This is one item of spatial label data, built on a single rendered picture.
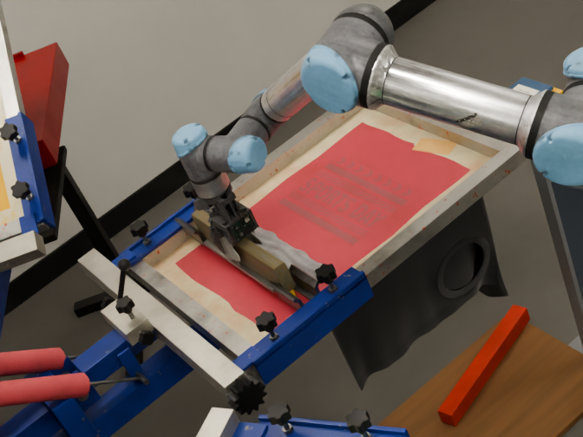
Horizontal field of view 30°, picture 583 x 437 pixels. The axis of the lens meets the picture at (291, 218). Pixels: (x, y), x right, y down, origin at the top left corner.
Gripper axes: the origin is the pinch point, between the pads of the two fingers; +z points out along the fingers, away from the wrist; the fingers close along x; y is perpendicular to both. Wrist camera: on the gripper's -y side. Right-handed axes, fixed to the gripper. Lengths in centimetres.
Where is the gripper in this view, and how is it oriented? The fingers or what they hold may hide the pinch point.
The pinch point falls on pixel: (243, 253)
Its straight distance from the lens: 244.3
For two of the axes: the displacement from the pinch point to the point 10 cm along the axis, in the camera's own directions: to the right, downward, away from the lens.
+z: 3.4, 7.4, 5.8
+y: 5.6, 3.3, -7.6
